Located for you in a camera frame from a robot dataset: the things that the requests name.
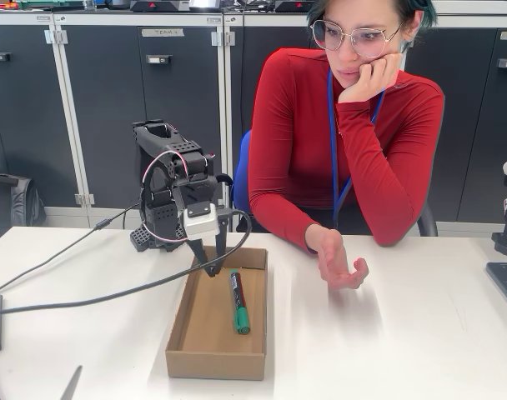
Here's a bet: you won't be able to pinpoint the round metal-rimmed glasses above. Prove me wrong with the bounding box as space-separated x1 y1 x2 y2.
309 18 404 59

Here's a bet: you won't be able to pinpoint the open cardboard box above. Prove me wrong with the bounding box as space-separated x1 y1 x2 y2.
165 244 269 382

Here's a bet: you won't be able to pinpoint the person's right forearm red sleeve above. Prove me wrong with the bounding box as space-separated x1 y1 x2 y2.
248 182 321 254

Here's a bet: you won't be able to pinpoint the person's right hand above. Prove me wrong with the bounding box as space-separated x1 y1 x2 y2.
305 224 369 290

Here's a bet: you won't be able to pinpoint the green crate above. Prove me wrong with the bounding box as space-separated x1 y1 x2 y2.
18 0 88 10

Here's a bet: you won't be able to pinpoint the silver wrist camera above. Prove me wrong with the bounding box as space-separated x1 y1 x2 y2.
182 202 220 241

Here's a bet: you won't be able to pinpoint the person's left hand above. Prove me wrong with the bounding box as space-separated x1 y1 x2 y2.
338 52 403 105

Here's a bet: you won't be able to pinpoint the green marker pen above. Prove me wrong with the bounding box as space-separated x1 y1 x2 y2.
229 269 252 336

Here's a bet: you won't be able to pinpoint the black device red triangle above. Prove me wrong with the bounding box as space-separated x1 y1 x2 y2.
130 0 191 13
274 0 315 13

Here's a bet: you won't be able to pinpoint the red white servo wire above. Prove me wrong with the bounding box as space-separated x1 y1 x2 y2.
140 150 188 243

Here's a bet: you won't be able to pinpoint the person's left forearm red sleeve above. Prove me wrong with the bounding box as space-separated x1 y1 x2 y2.
335 97 425 247

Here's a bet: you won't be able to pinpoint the thick black camera cable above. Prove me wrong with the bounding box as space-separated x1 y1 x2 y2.
0 209 253 314

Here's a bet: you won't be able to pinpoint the grey pointed blade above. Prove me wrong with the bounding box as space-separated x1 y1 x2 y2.
59 365 83 400

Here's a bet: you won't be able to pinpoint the black backpack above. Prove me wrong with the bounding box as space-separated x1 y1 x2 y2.
0 170 48 228

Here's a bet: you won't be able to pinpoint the blue black office chair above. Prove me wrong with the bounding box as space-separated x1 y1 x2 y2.
214 128 439 238

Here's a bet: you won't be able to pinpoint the blue lanyard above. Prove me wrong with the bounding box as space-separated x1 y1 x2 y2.
326 68 387 230

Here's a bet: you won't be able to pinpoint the person in red top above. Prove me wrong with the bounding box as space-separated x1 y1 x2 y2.
247 0 446 248

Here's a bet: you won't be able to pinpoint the thin grey cable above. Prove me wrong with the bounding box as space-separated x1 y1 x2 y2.
0 202 144 295

